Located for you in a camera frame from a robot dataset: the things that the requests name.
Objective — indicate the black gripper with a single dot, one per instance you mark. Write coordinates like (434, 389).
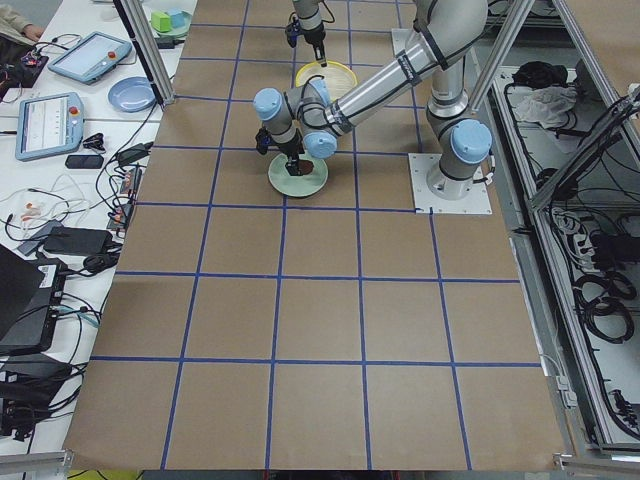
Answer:
(289, 149)
(316, 40)

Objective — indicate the yellow bamboo steamer layer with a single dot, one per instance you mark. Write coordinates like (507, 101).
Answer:
(339, 79)

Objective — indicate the brown bun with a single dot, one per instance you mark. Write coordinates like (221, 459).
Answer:
(305, 167)

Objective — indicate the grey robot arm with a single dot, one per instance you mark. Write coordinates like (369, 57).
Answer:
(306, 21)
(304, 119)

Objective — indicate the light green plate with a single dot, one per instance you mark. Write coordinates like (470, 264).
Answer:
(298, 179)

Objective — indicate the blue foam cube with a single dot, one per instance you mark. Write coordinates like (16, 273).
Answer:
(177, 18)

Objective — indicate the green bowl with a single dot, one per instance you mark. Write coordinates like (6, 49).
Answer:
(180, 32)

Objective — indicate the green foam cube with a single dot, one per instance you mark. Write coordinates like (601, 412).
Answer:
(161, 21)

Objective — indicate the black power adapter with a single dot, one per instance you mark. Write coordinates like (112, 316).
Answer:
(133, 153)

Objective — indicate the blue plate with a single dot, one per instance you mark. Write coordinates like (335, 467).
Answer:
(131, 95)

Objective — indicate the black smartphone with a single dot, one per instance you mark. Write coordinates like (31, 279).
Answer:
(84, 162)

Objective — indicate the upper teach pendant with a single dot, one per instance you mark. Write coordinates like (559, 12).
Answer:
(94, 56)

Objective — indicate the teach pendant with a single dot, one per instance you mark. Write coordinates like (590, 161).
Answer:
(49, 126)
(94, 56)

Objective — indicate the black power brick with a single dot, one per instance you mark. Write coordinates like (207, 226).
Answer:
(76, 241)

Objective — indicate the white crumpled cloth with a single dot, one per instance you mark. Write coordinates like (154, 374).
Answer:
(548, 107)

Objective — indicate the lower teach pendant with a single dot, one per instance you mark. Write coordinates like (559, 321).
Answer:
(49, 126)

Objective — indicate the black laptop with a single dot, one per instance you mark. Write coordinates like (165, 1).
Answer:
(31, 291)

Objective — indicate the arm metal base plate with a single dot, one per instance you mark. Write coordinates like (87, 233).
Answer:
(404, 39)
(434, 193)

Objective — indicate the aluminium frame post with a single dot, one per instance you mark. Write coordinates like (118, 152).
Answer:
(133, 18)

